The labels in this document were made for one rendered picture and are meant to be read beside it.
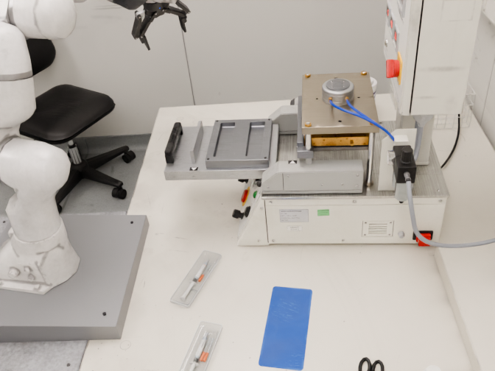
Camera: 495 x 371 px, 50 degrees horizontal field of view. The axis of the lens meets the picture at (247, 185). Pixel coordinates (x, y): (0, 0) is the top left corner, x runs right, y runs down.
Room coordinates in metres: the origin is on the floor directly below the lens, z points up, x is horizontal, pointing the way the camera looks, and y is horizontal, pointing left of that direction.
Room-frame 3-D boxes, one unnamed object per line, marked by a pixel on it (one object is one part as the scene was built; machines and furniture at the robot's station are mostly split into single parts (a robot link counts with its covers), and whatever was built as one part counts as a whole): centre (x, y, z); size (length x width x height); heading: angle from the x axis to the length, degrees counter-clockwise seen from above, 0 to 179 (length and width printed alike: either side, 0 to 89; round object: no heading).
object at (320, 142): (1.18, -0.25, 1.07); 0.22 x 0.17 x 0.10; 171
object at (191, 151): (1.23, 0.05, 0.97); 0.30 x 0.22 x 0.08; 81
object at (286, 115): (1.33, -0.20, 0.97); 0.25 x 0.05 x 0.07; 81
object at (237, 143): (1.22, 0.01, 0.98); 0.20 x 0.17 x 0.03; 171
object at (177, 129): (1.25, 0.19, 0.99); 0.15 x 0.02 x 0.04; 171
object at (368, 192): (1.18, -0.28, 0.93); 0.46 x 0.35 x 0.01; 81
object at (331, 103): (1.16, -0.28, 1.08); 0.31 x 0.24 x 0.13; 171
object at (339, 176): (1.06, -0.15, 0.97); 0.26 x 0.05 x 0.07; 81
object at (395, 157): (0.94, -0.34, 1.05); 0.15 x 0.05 x 0.15; 171
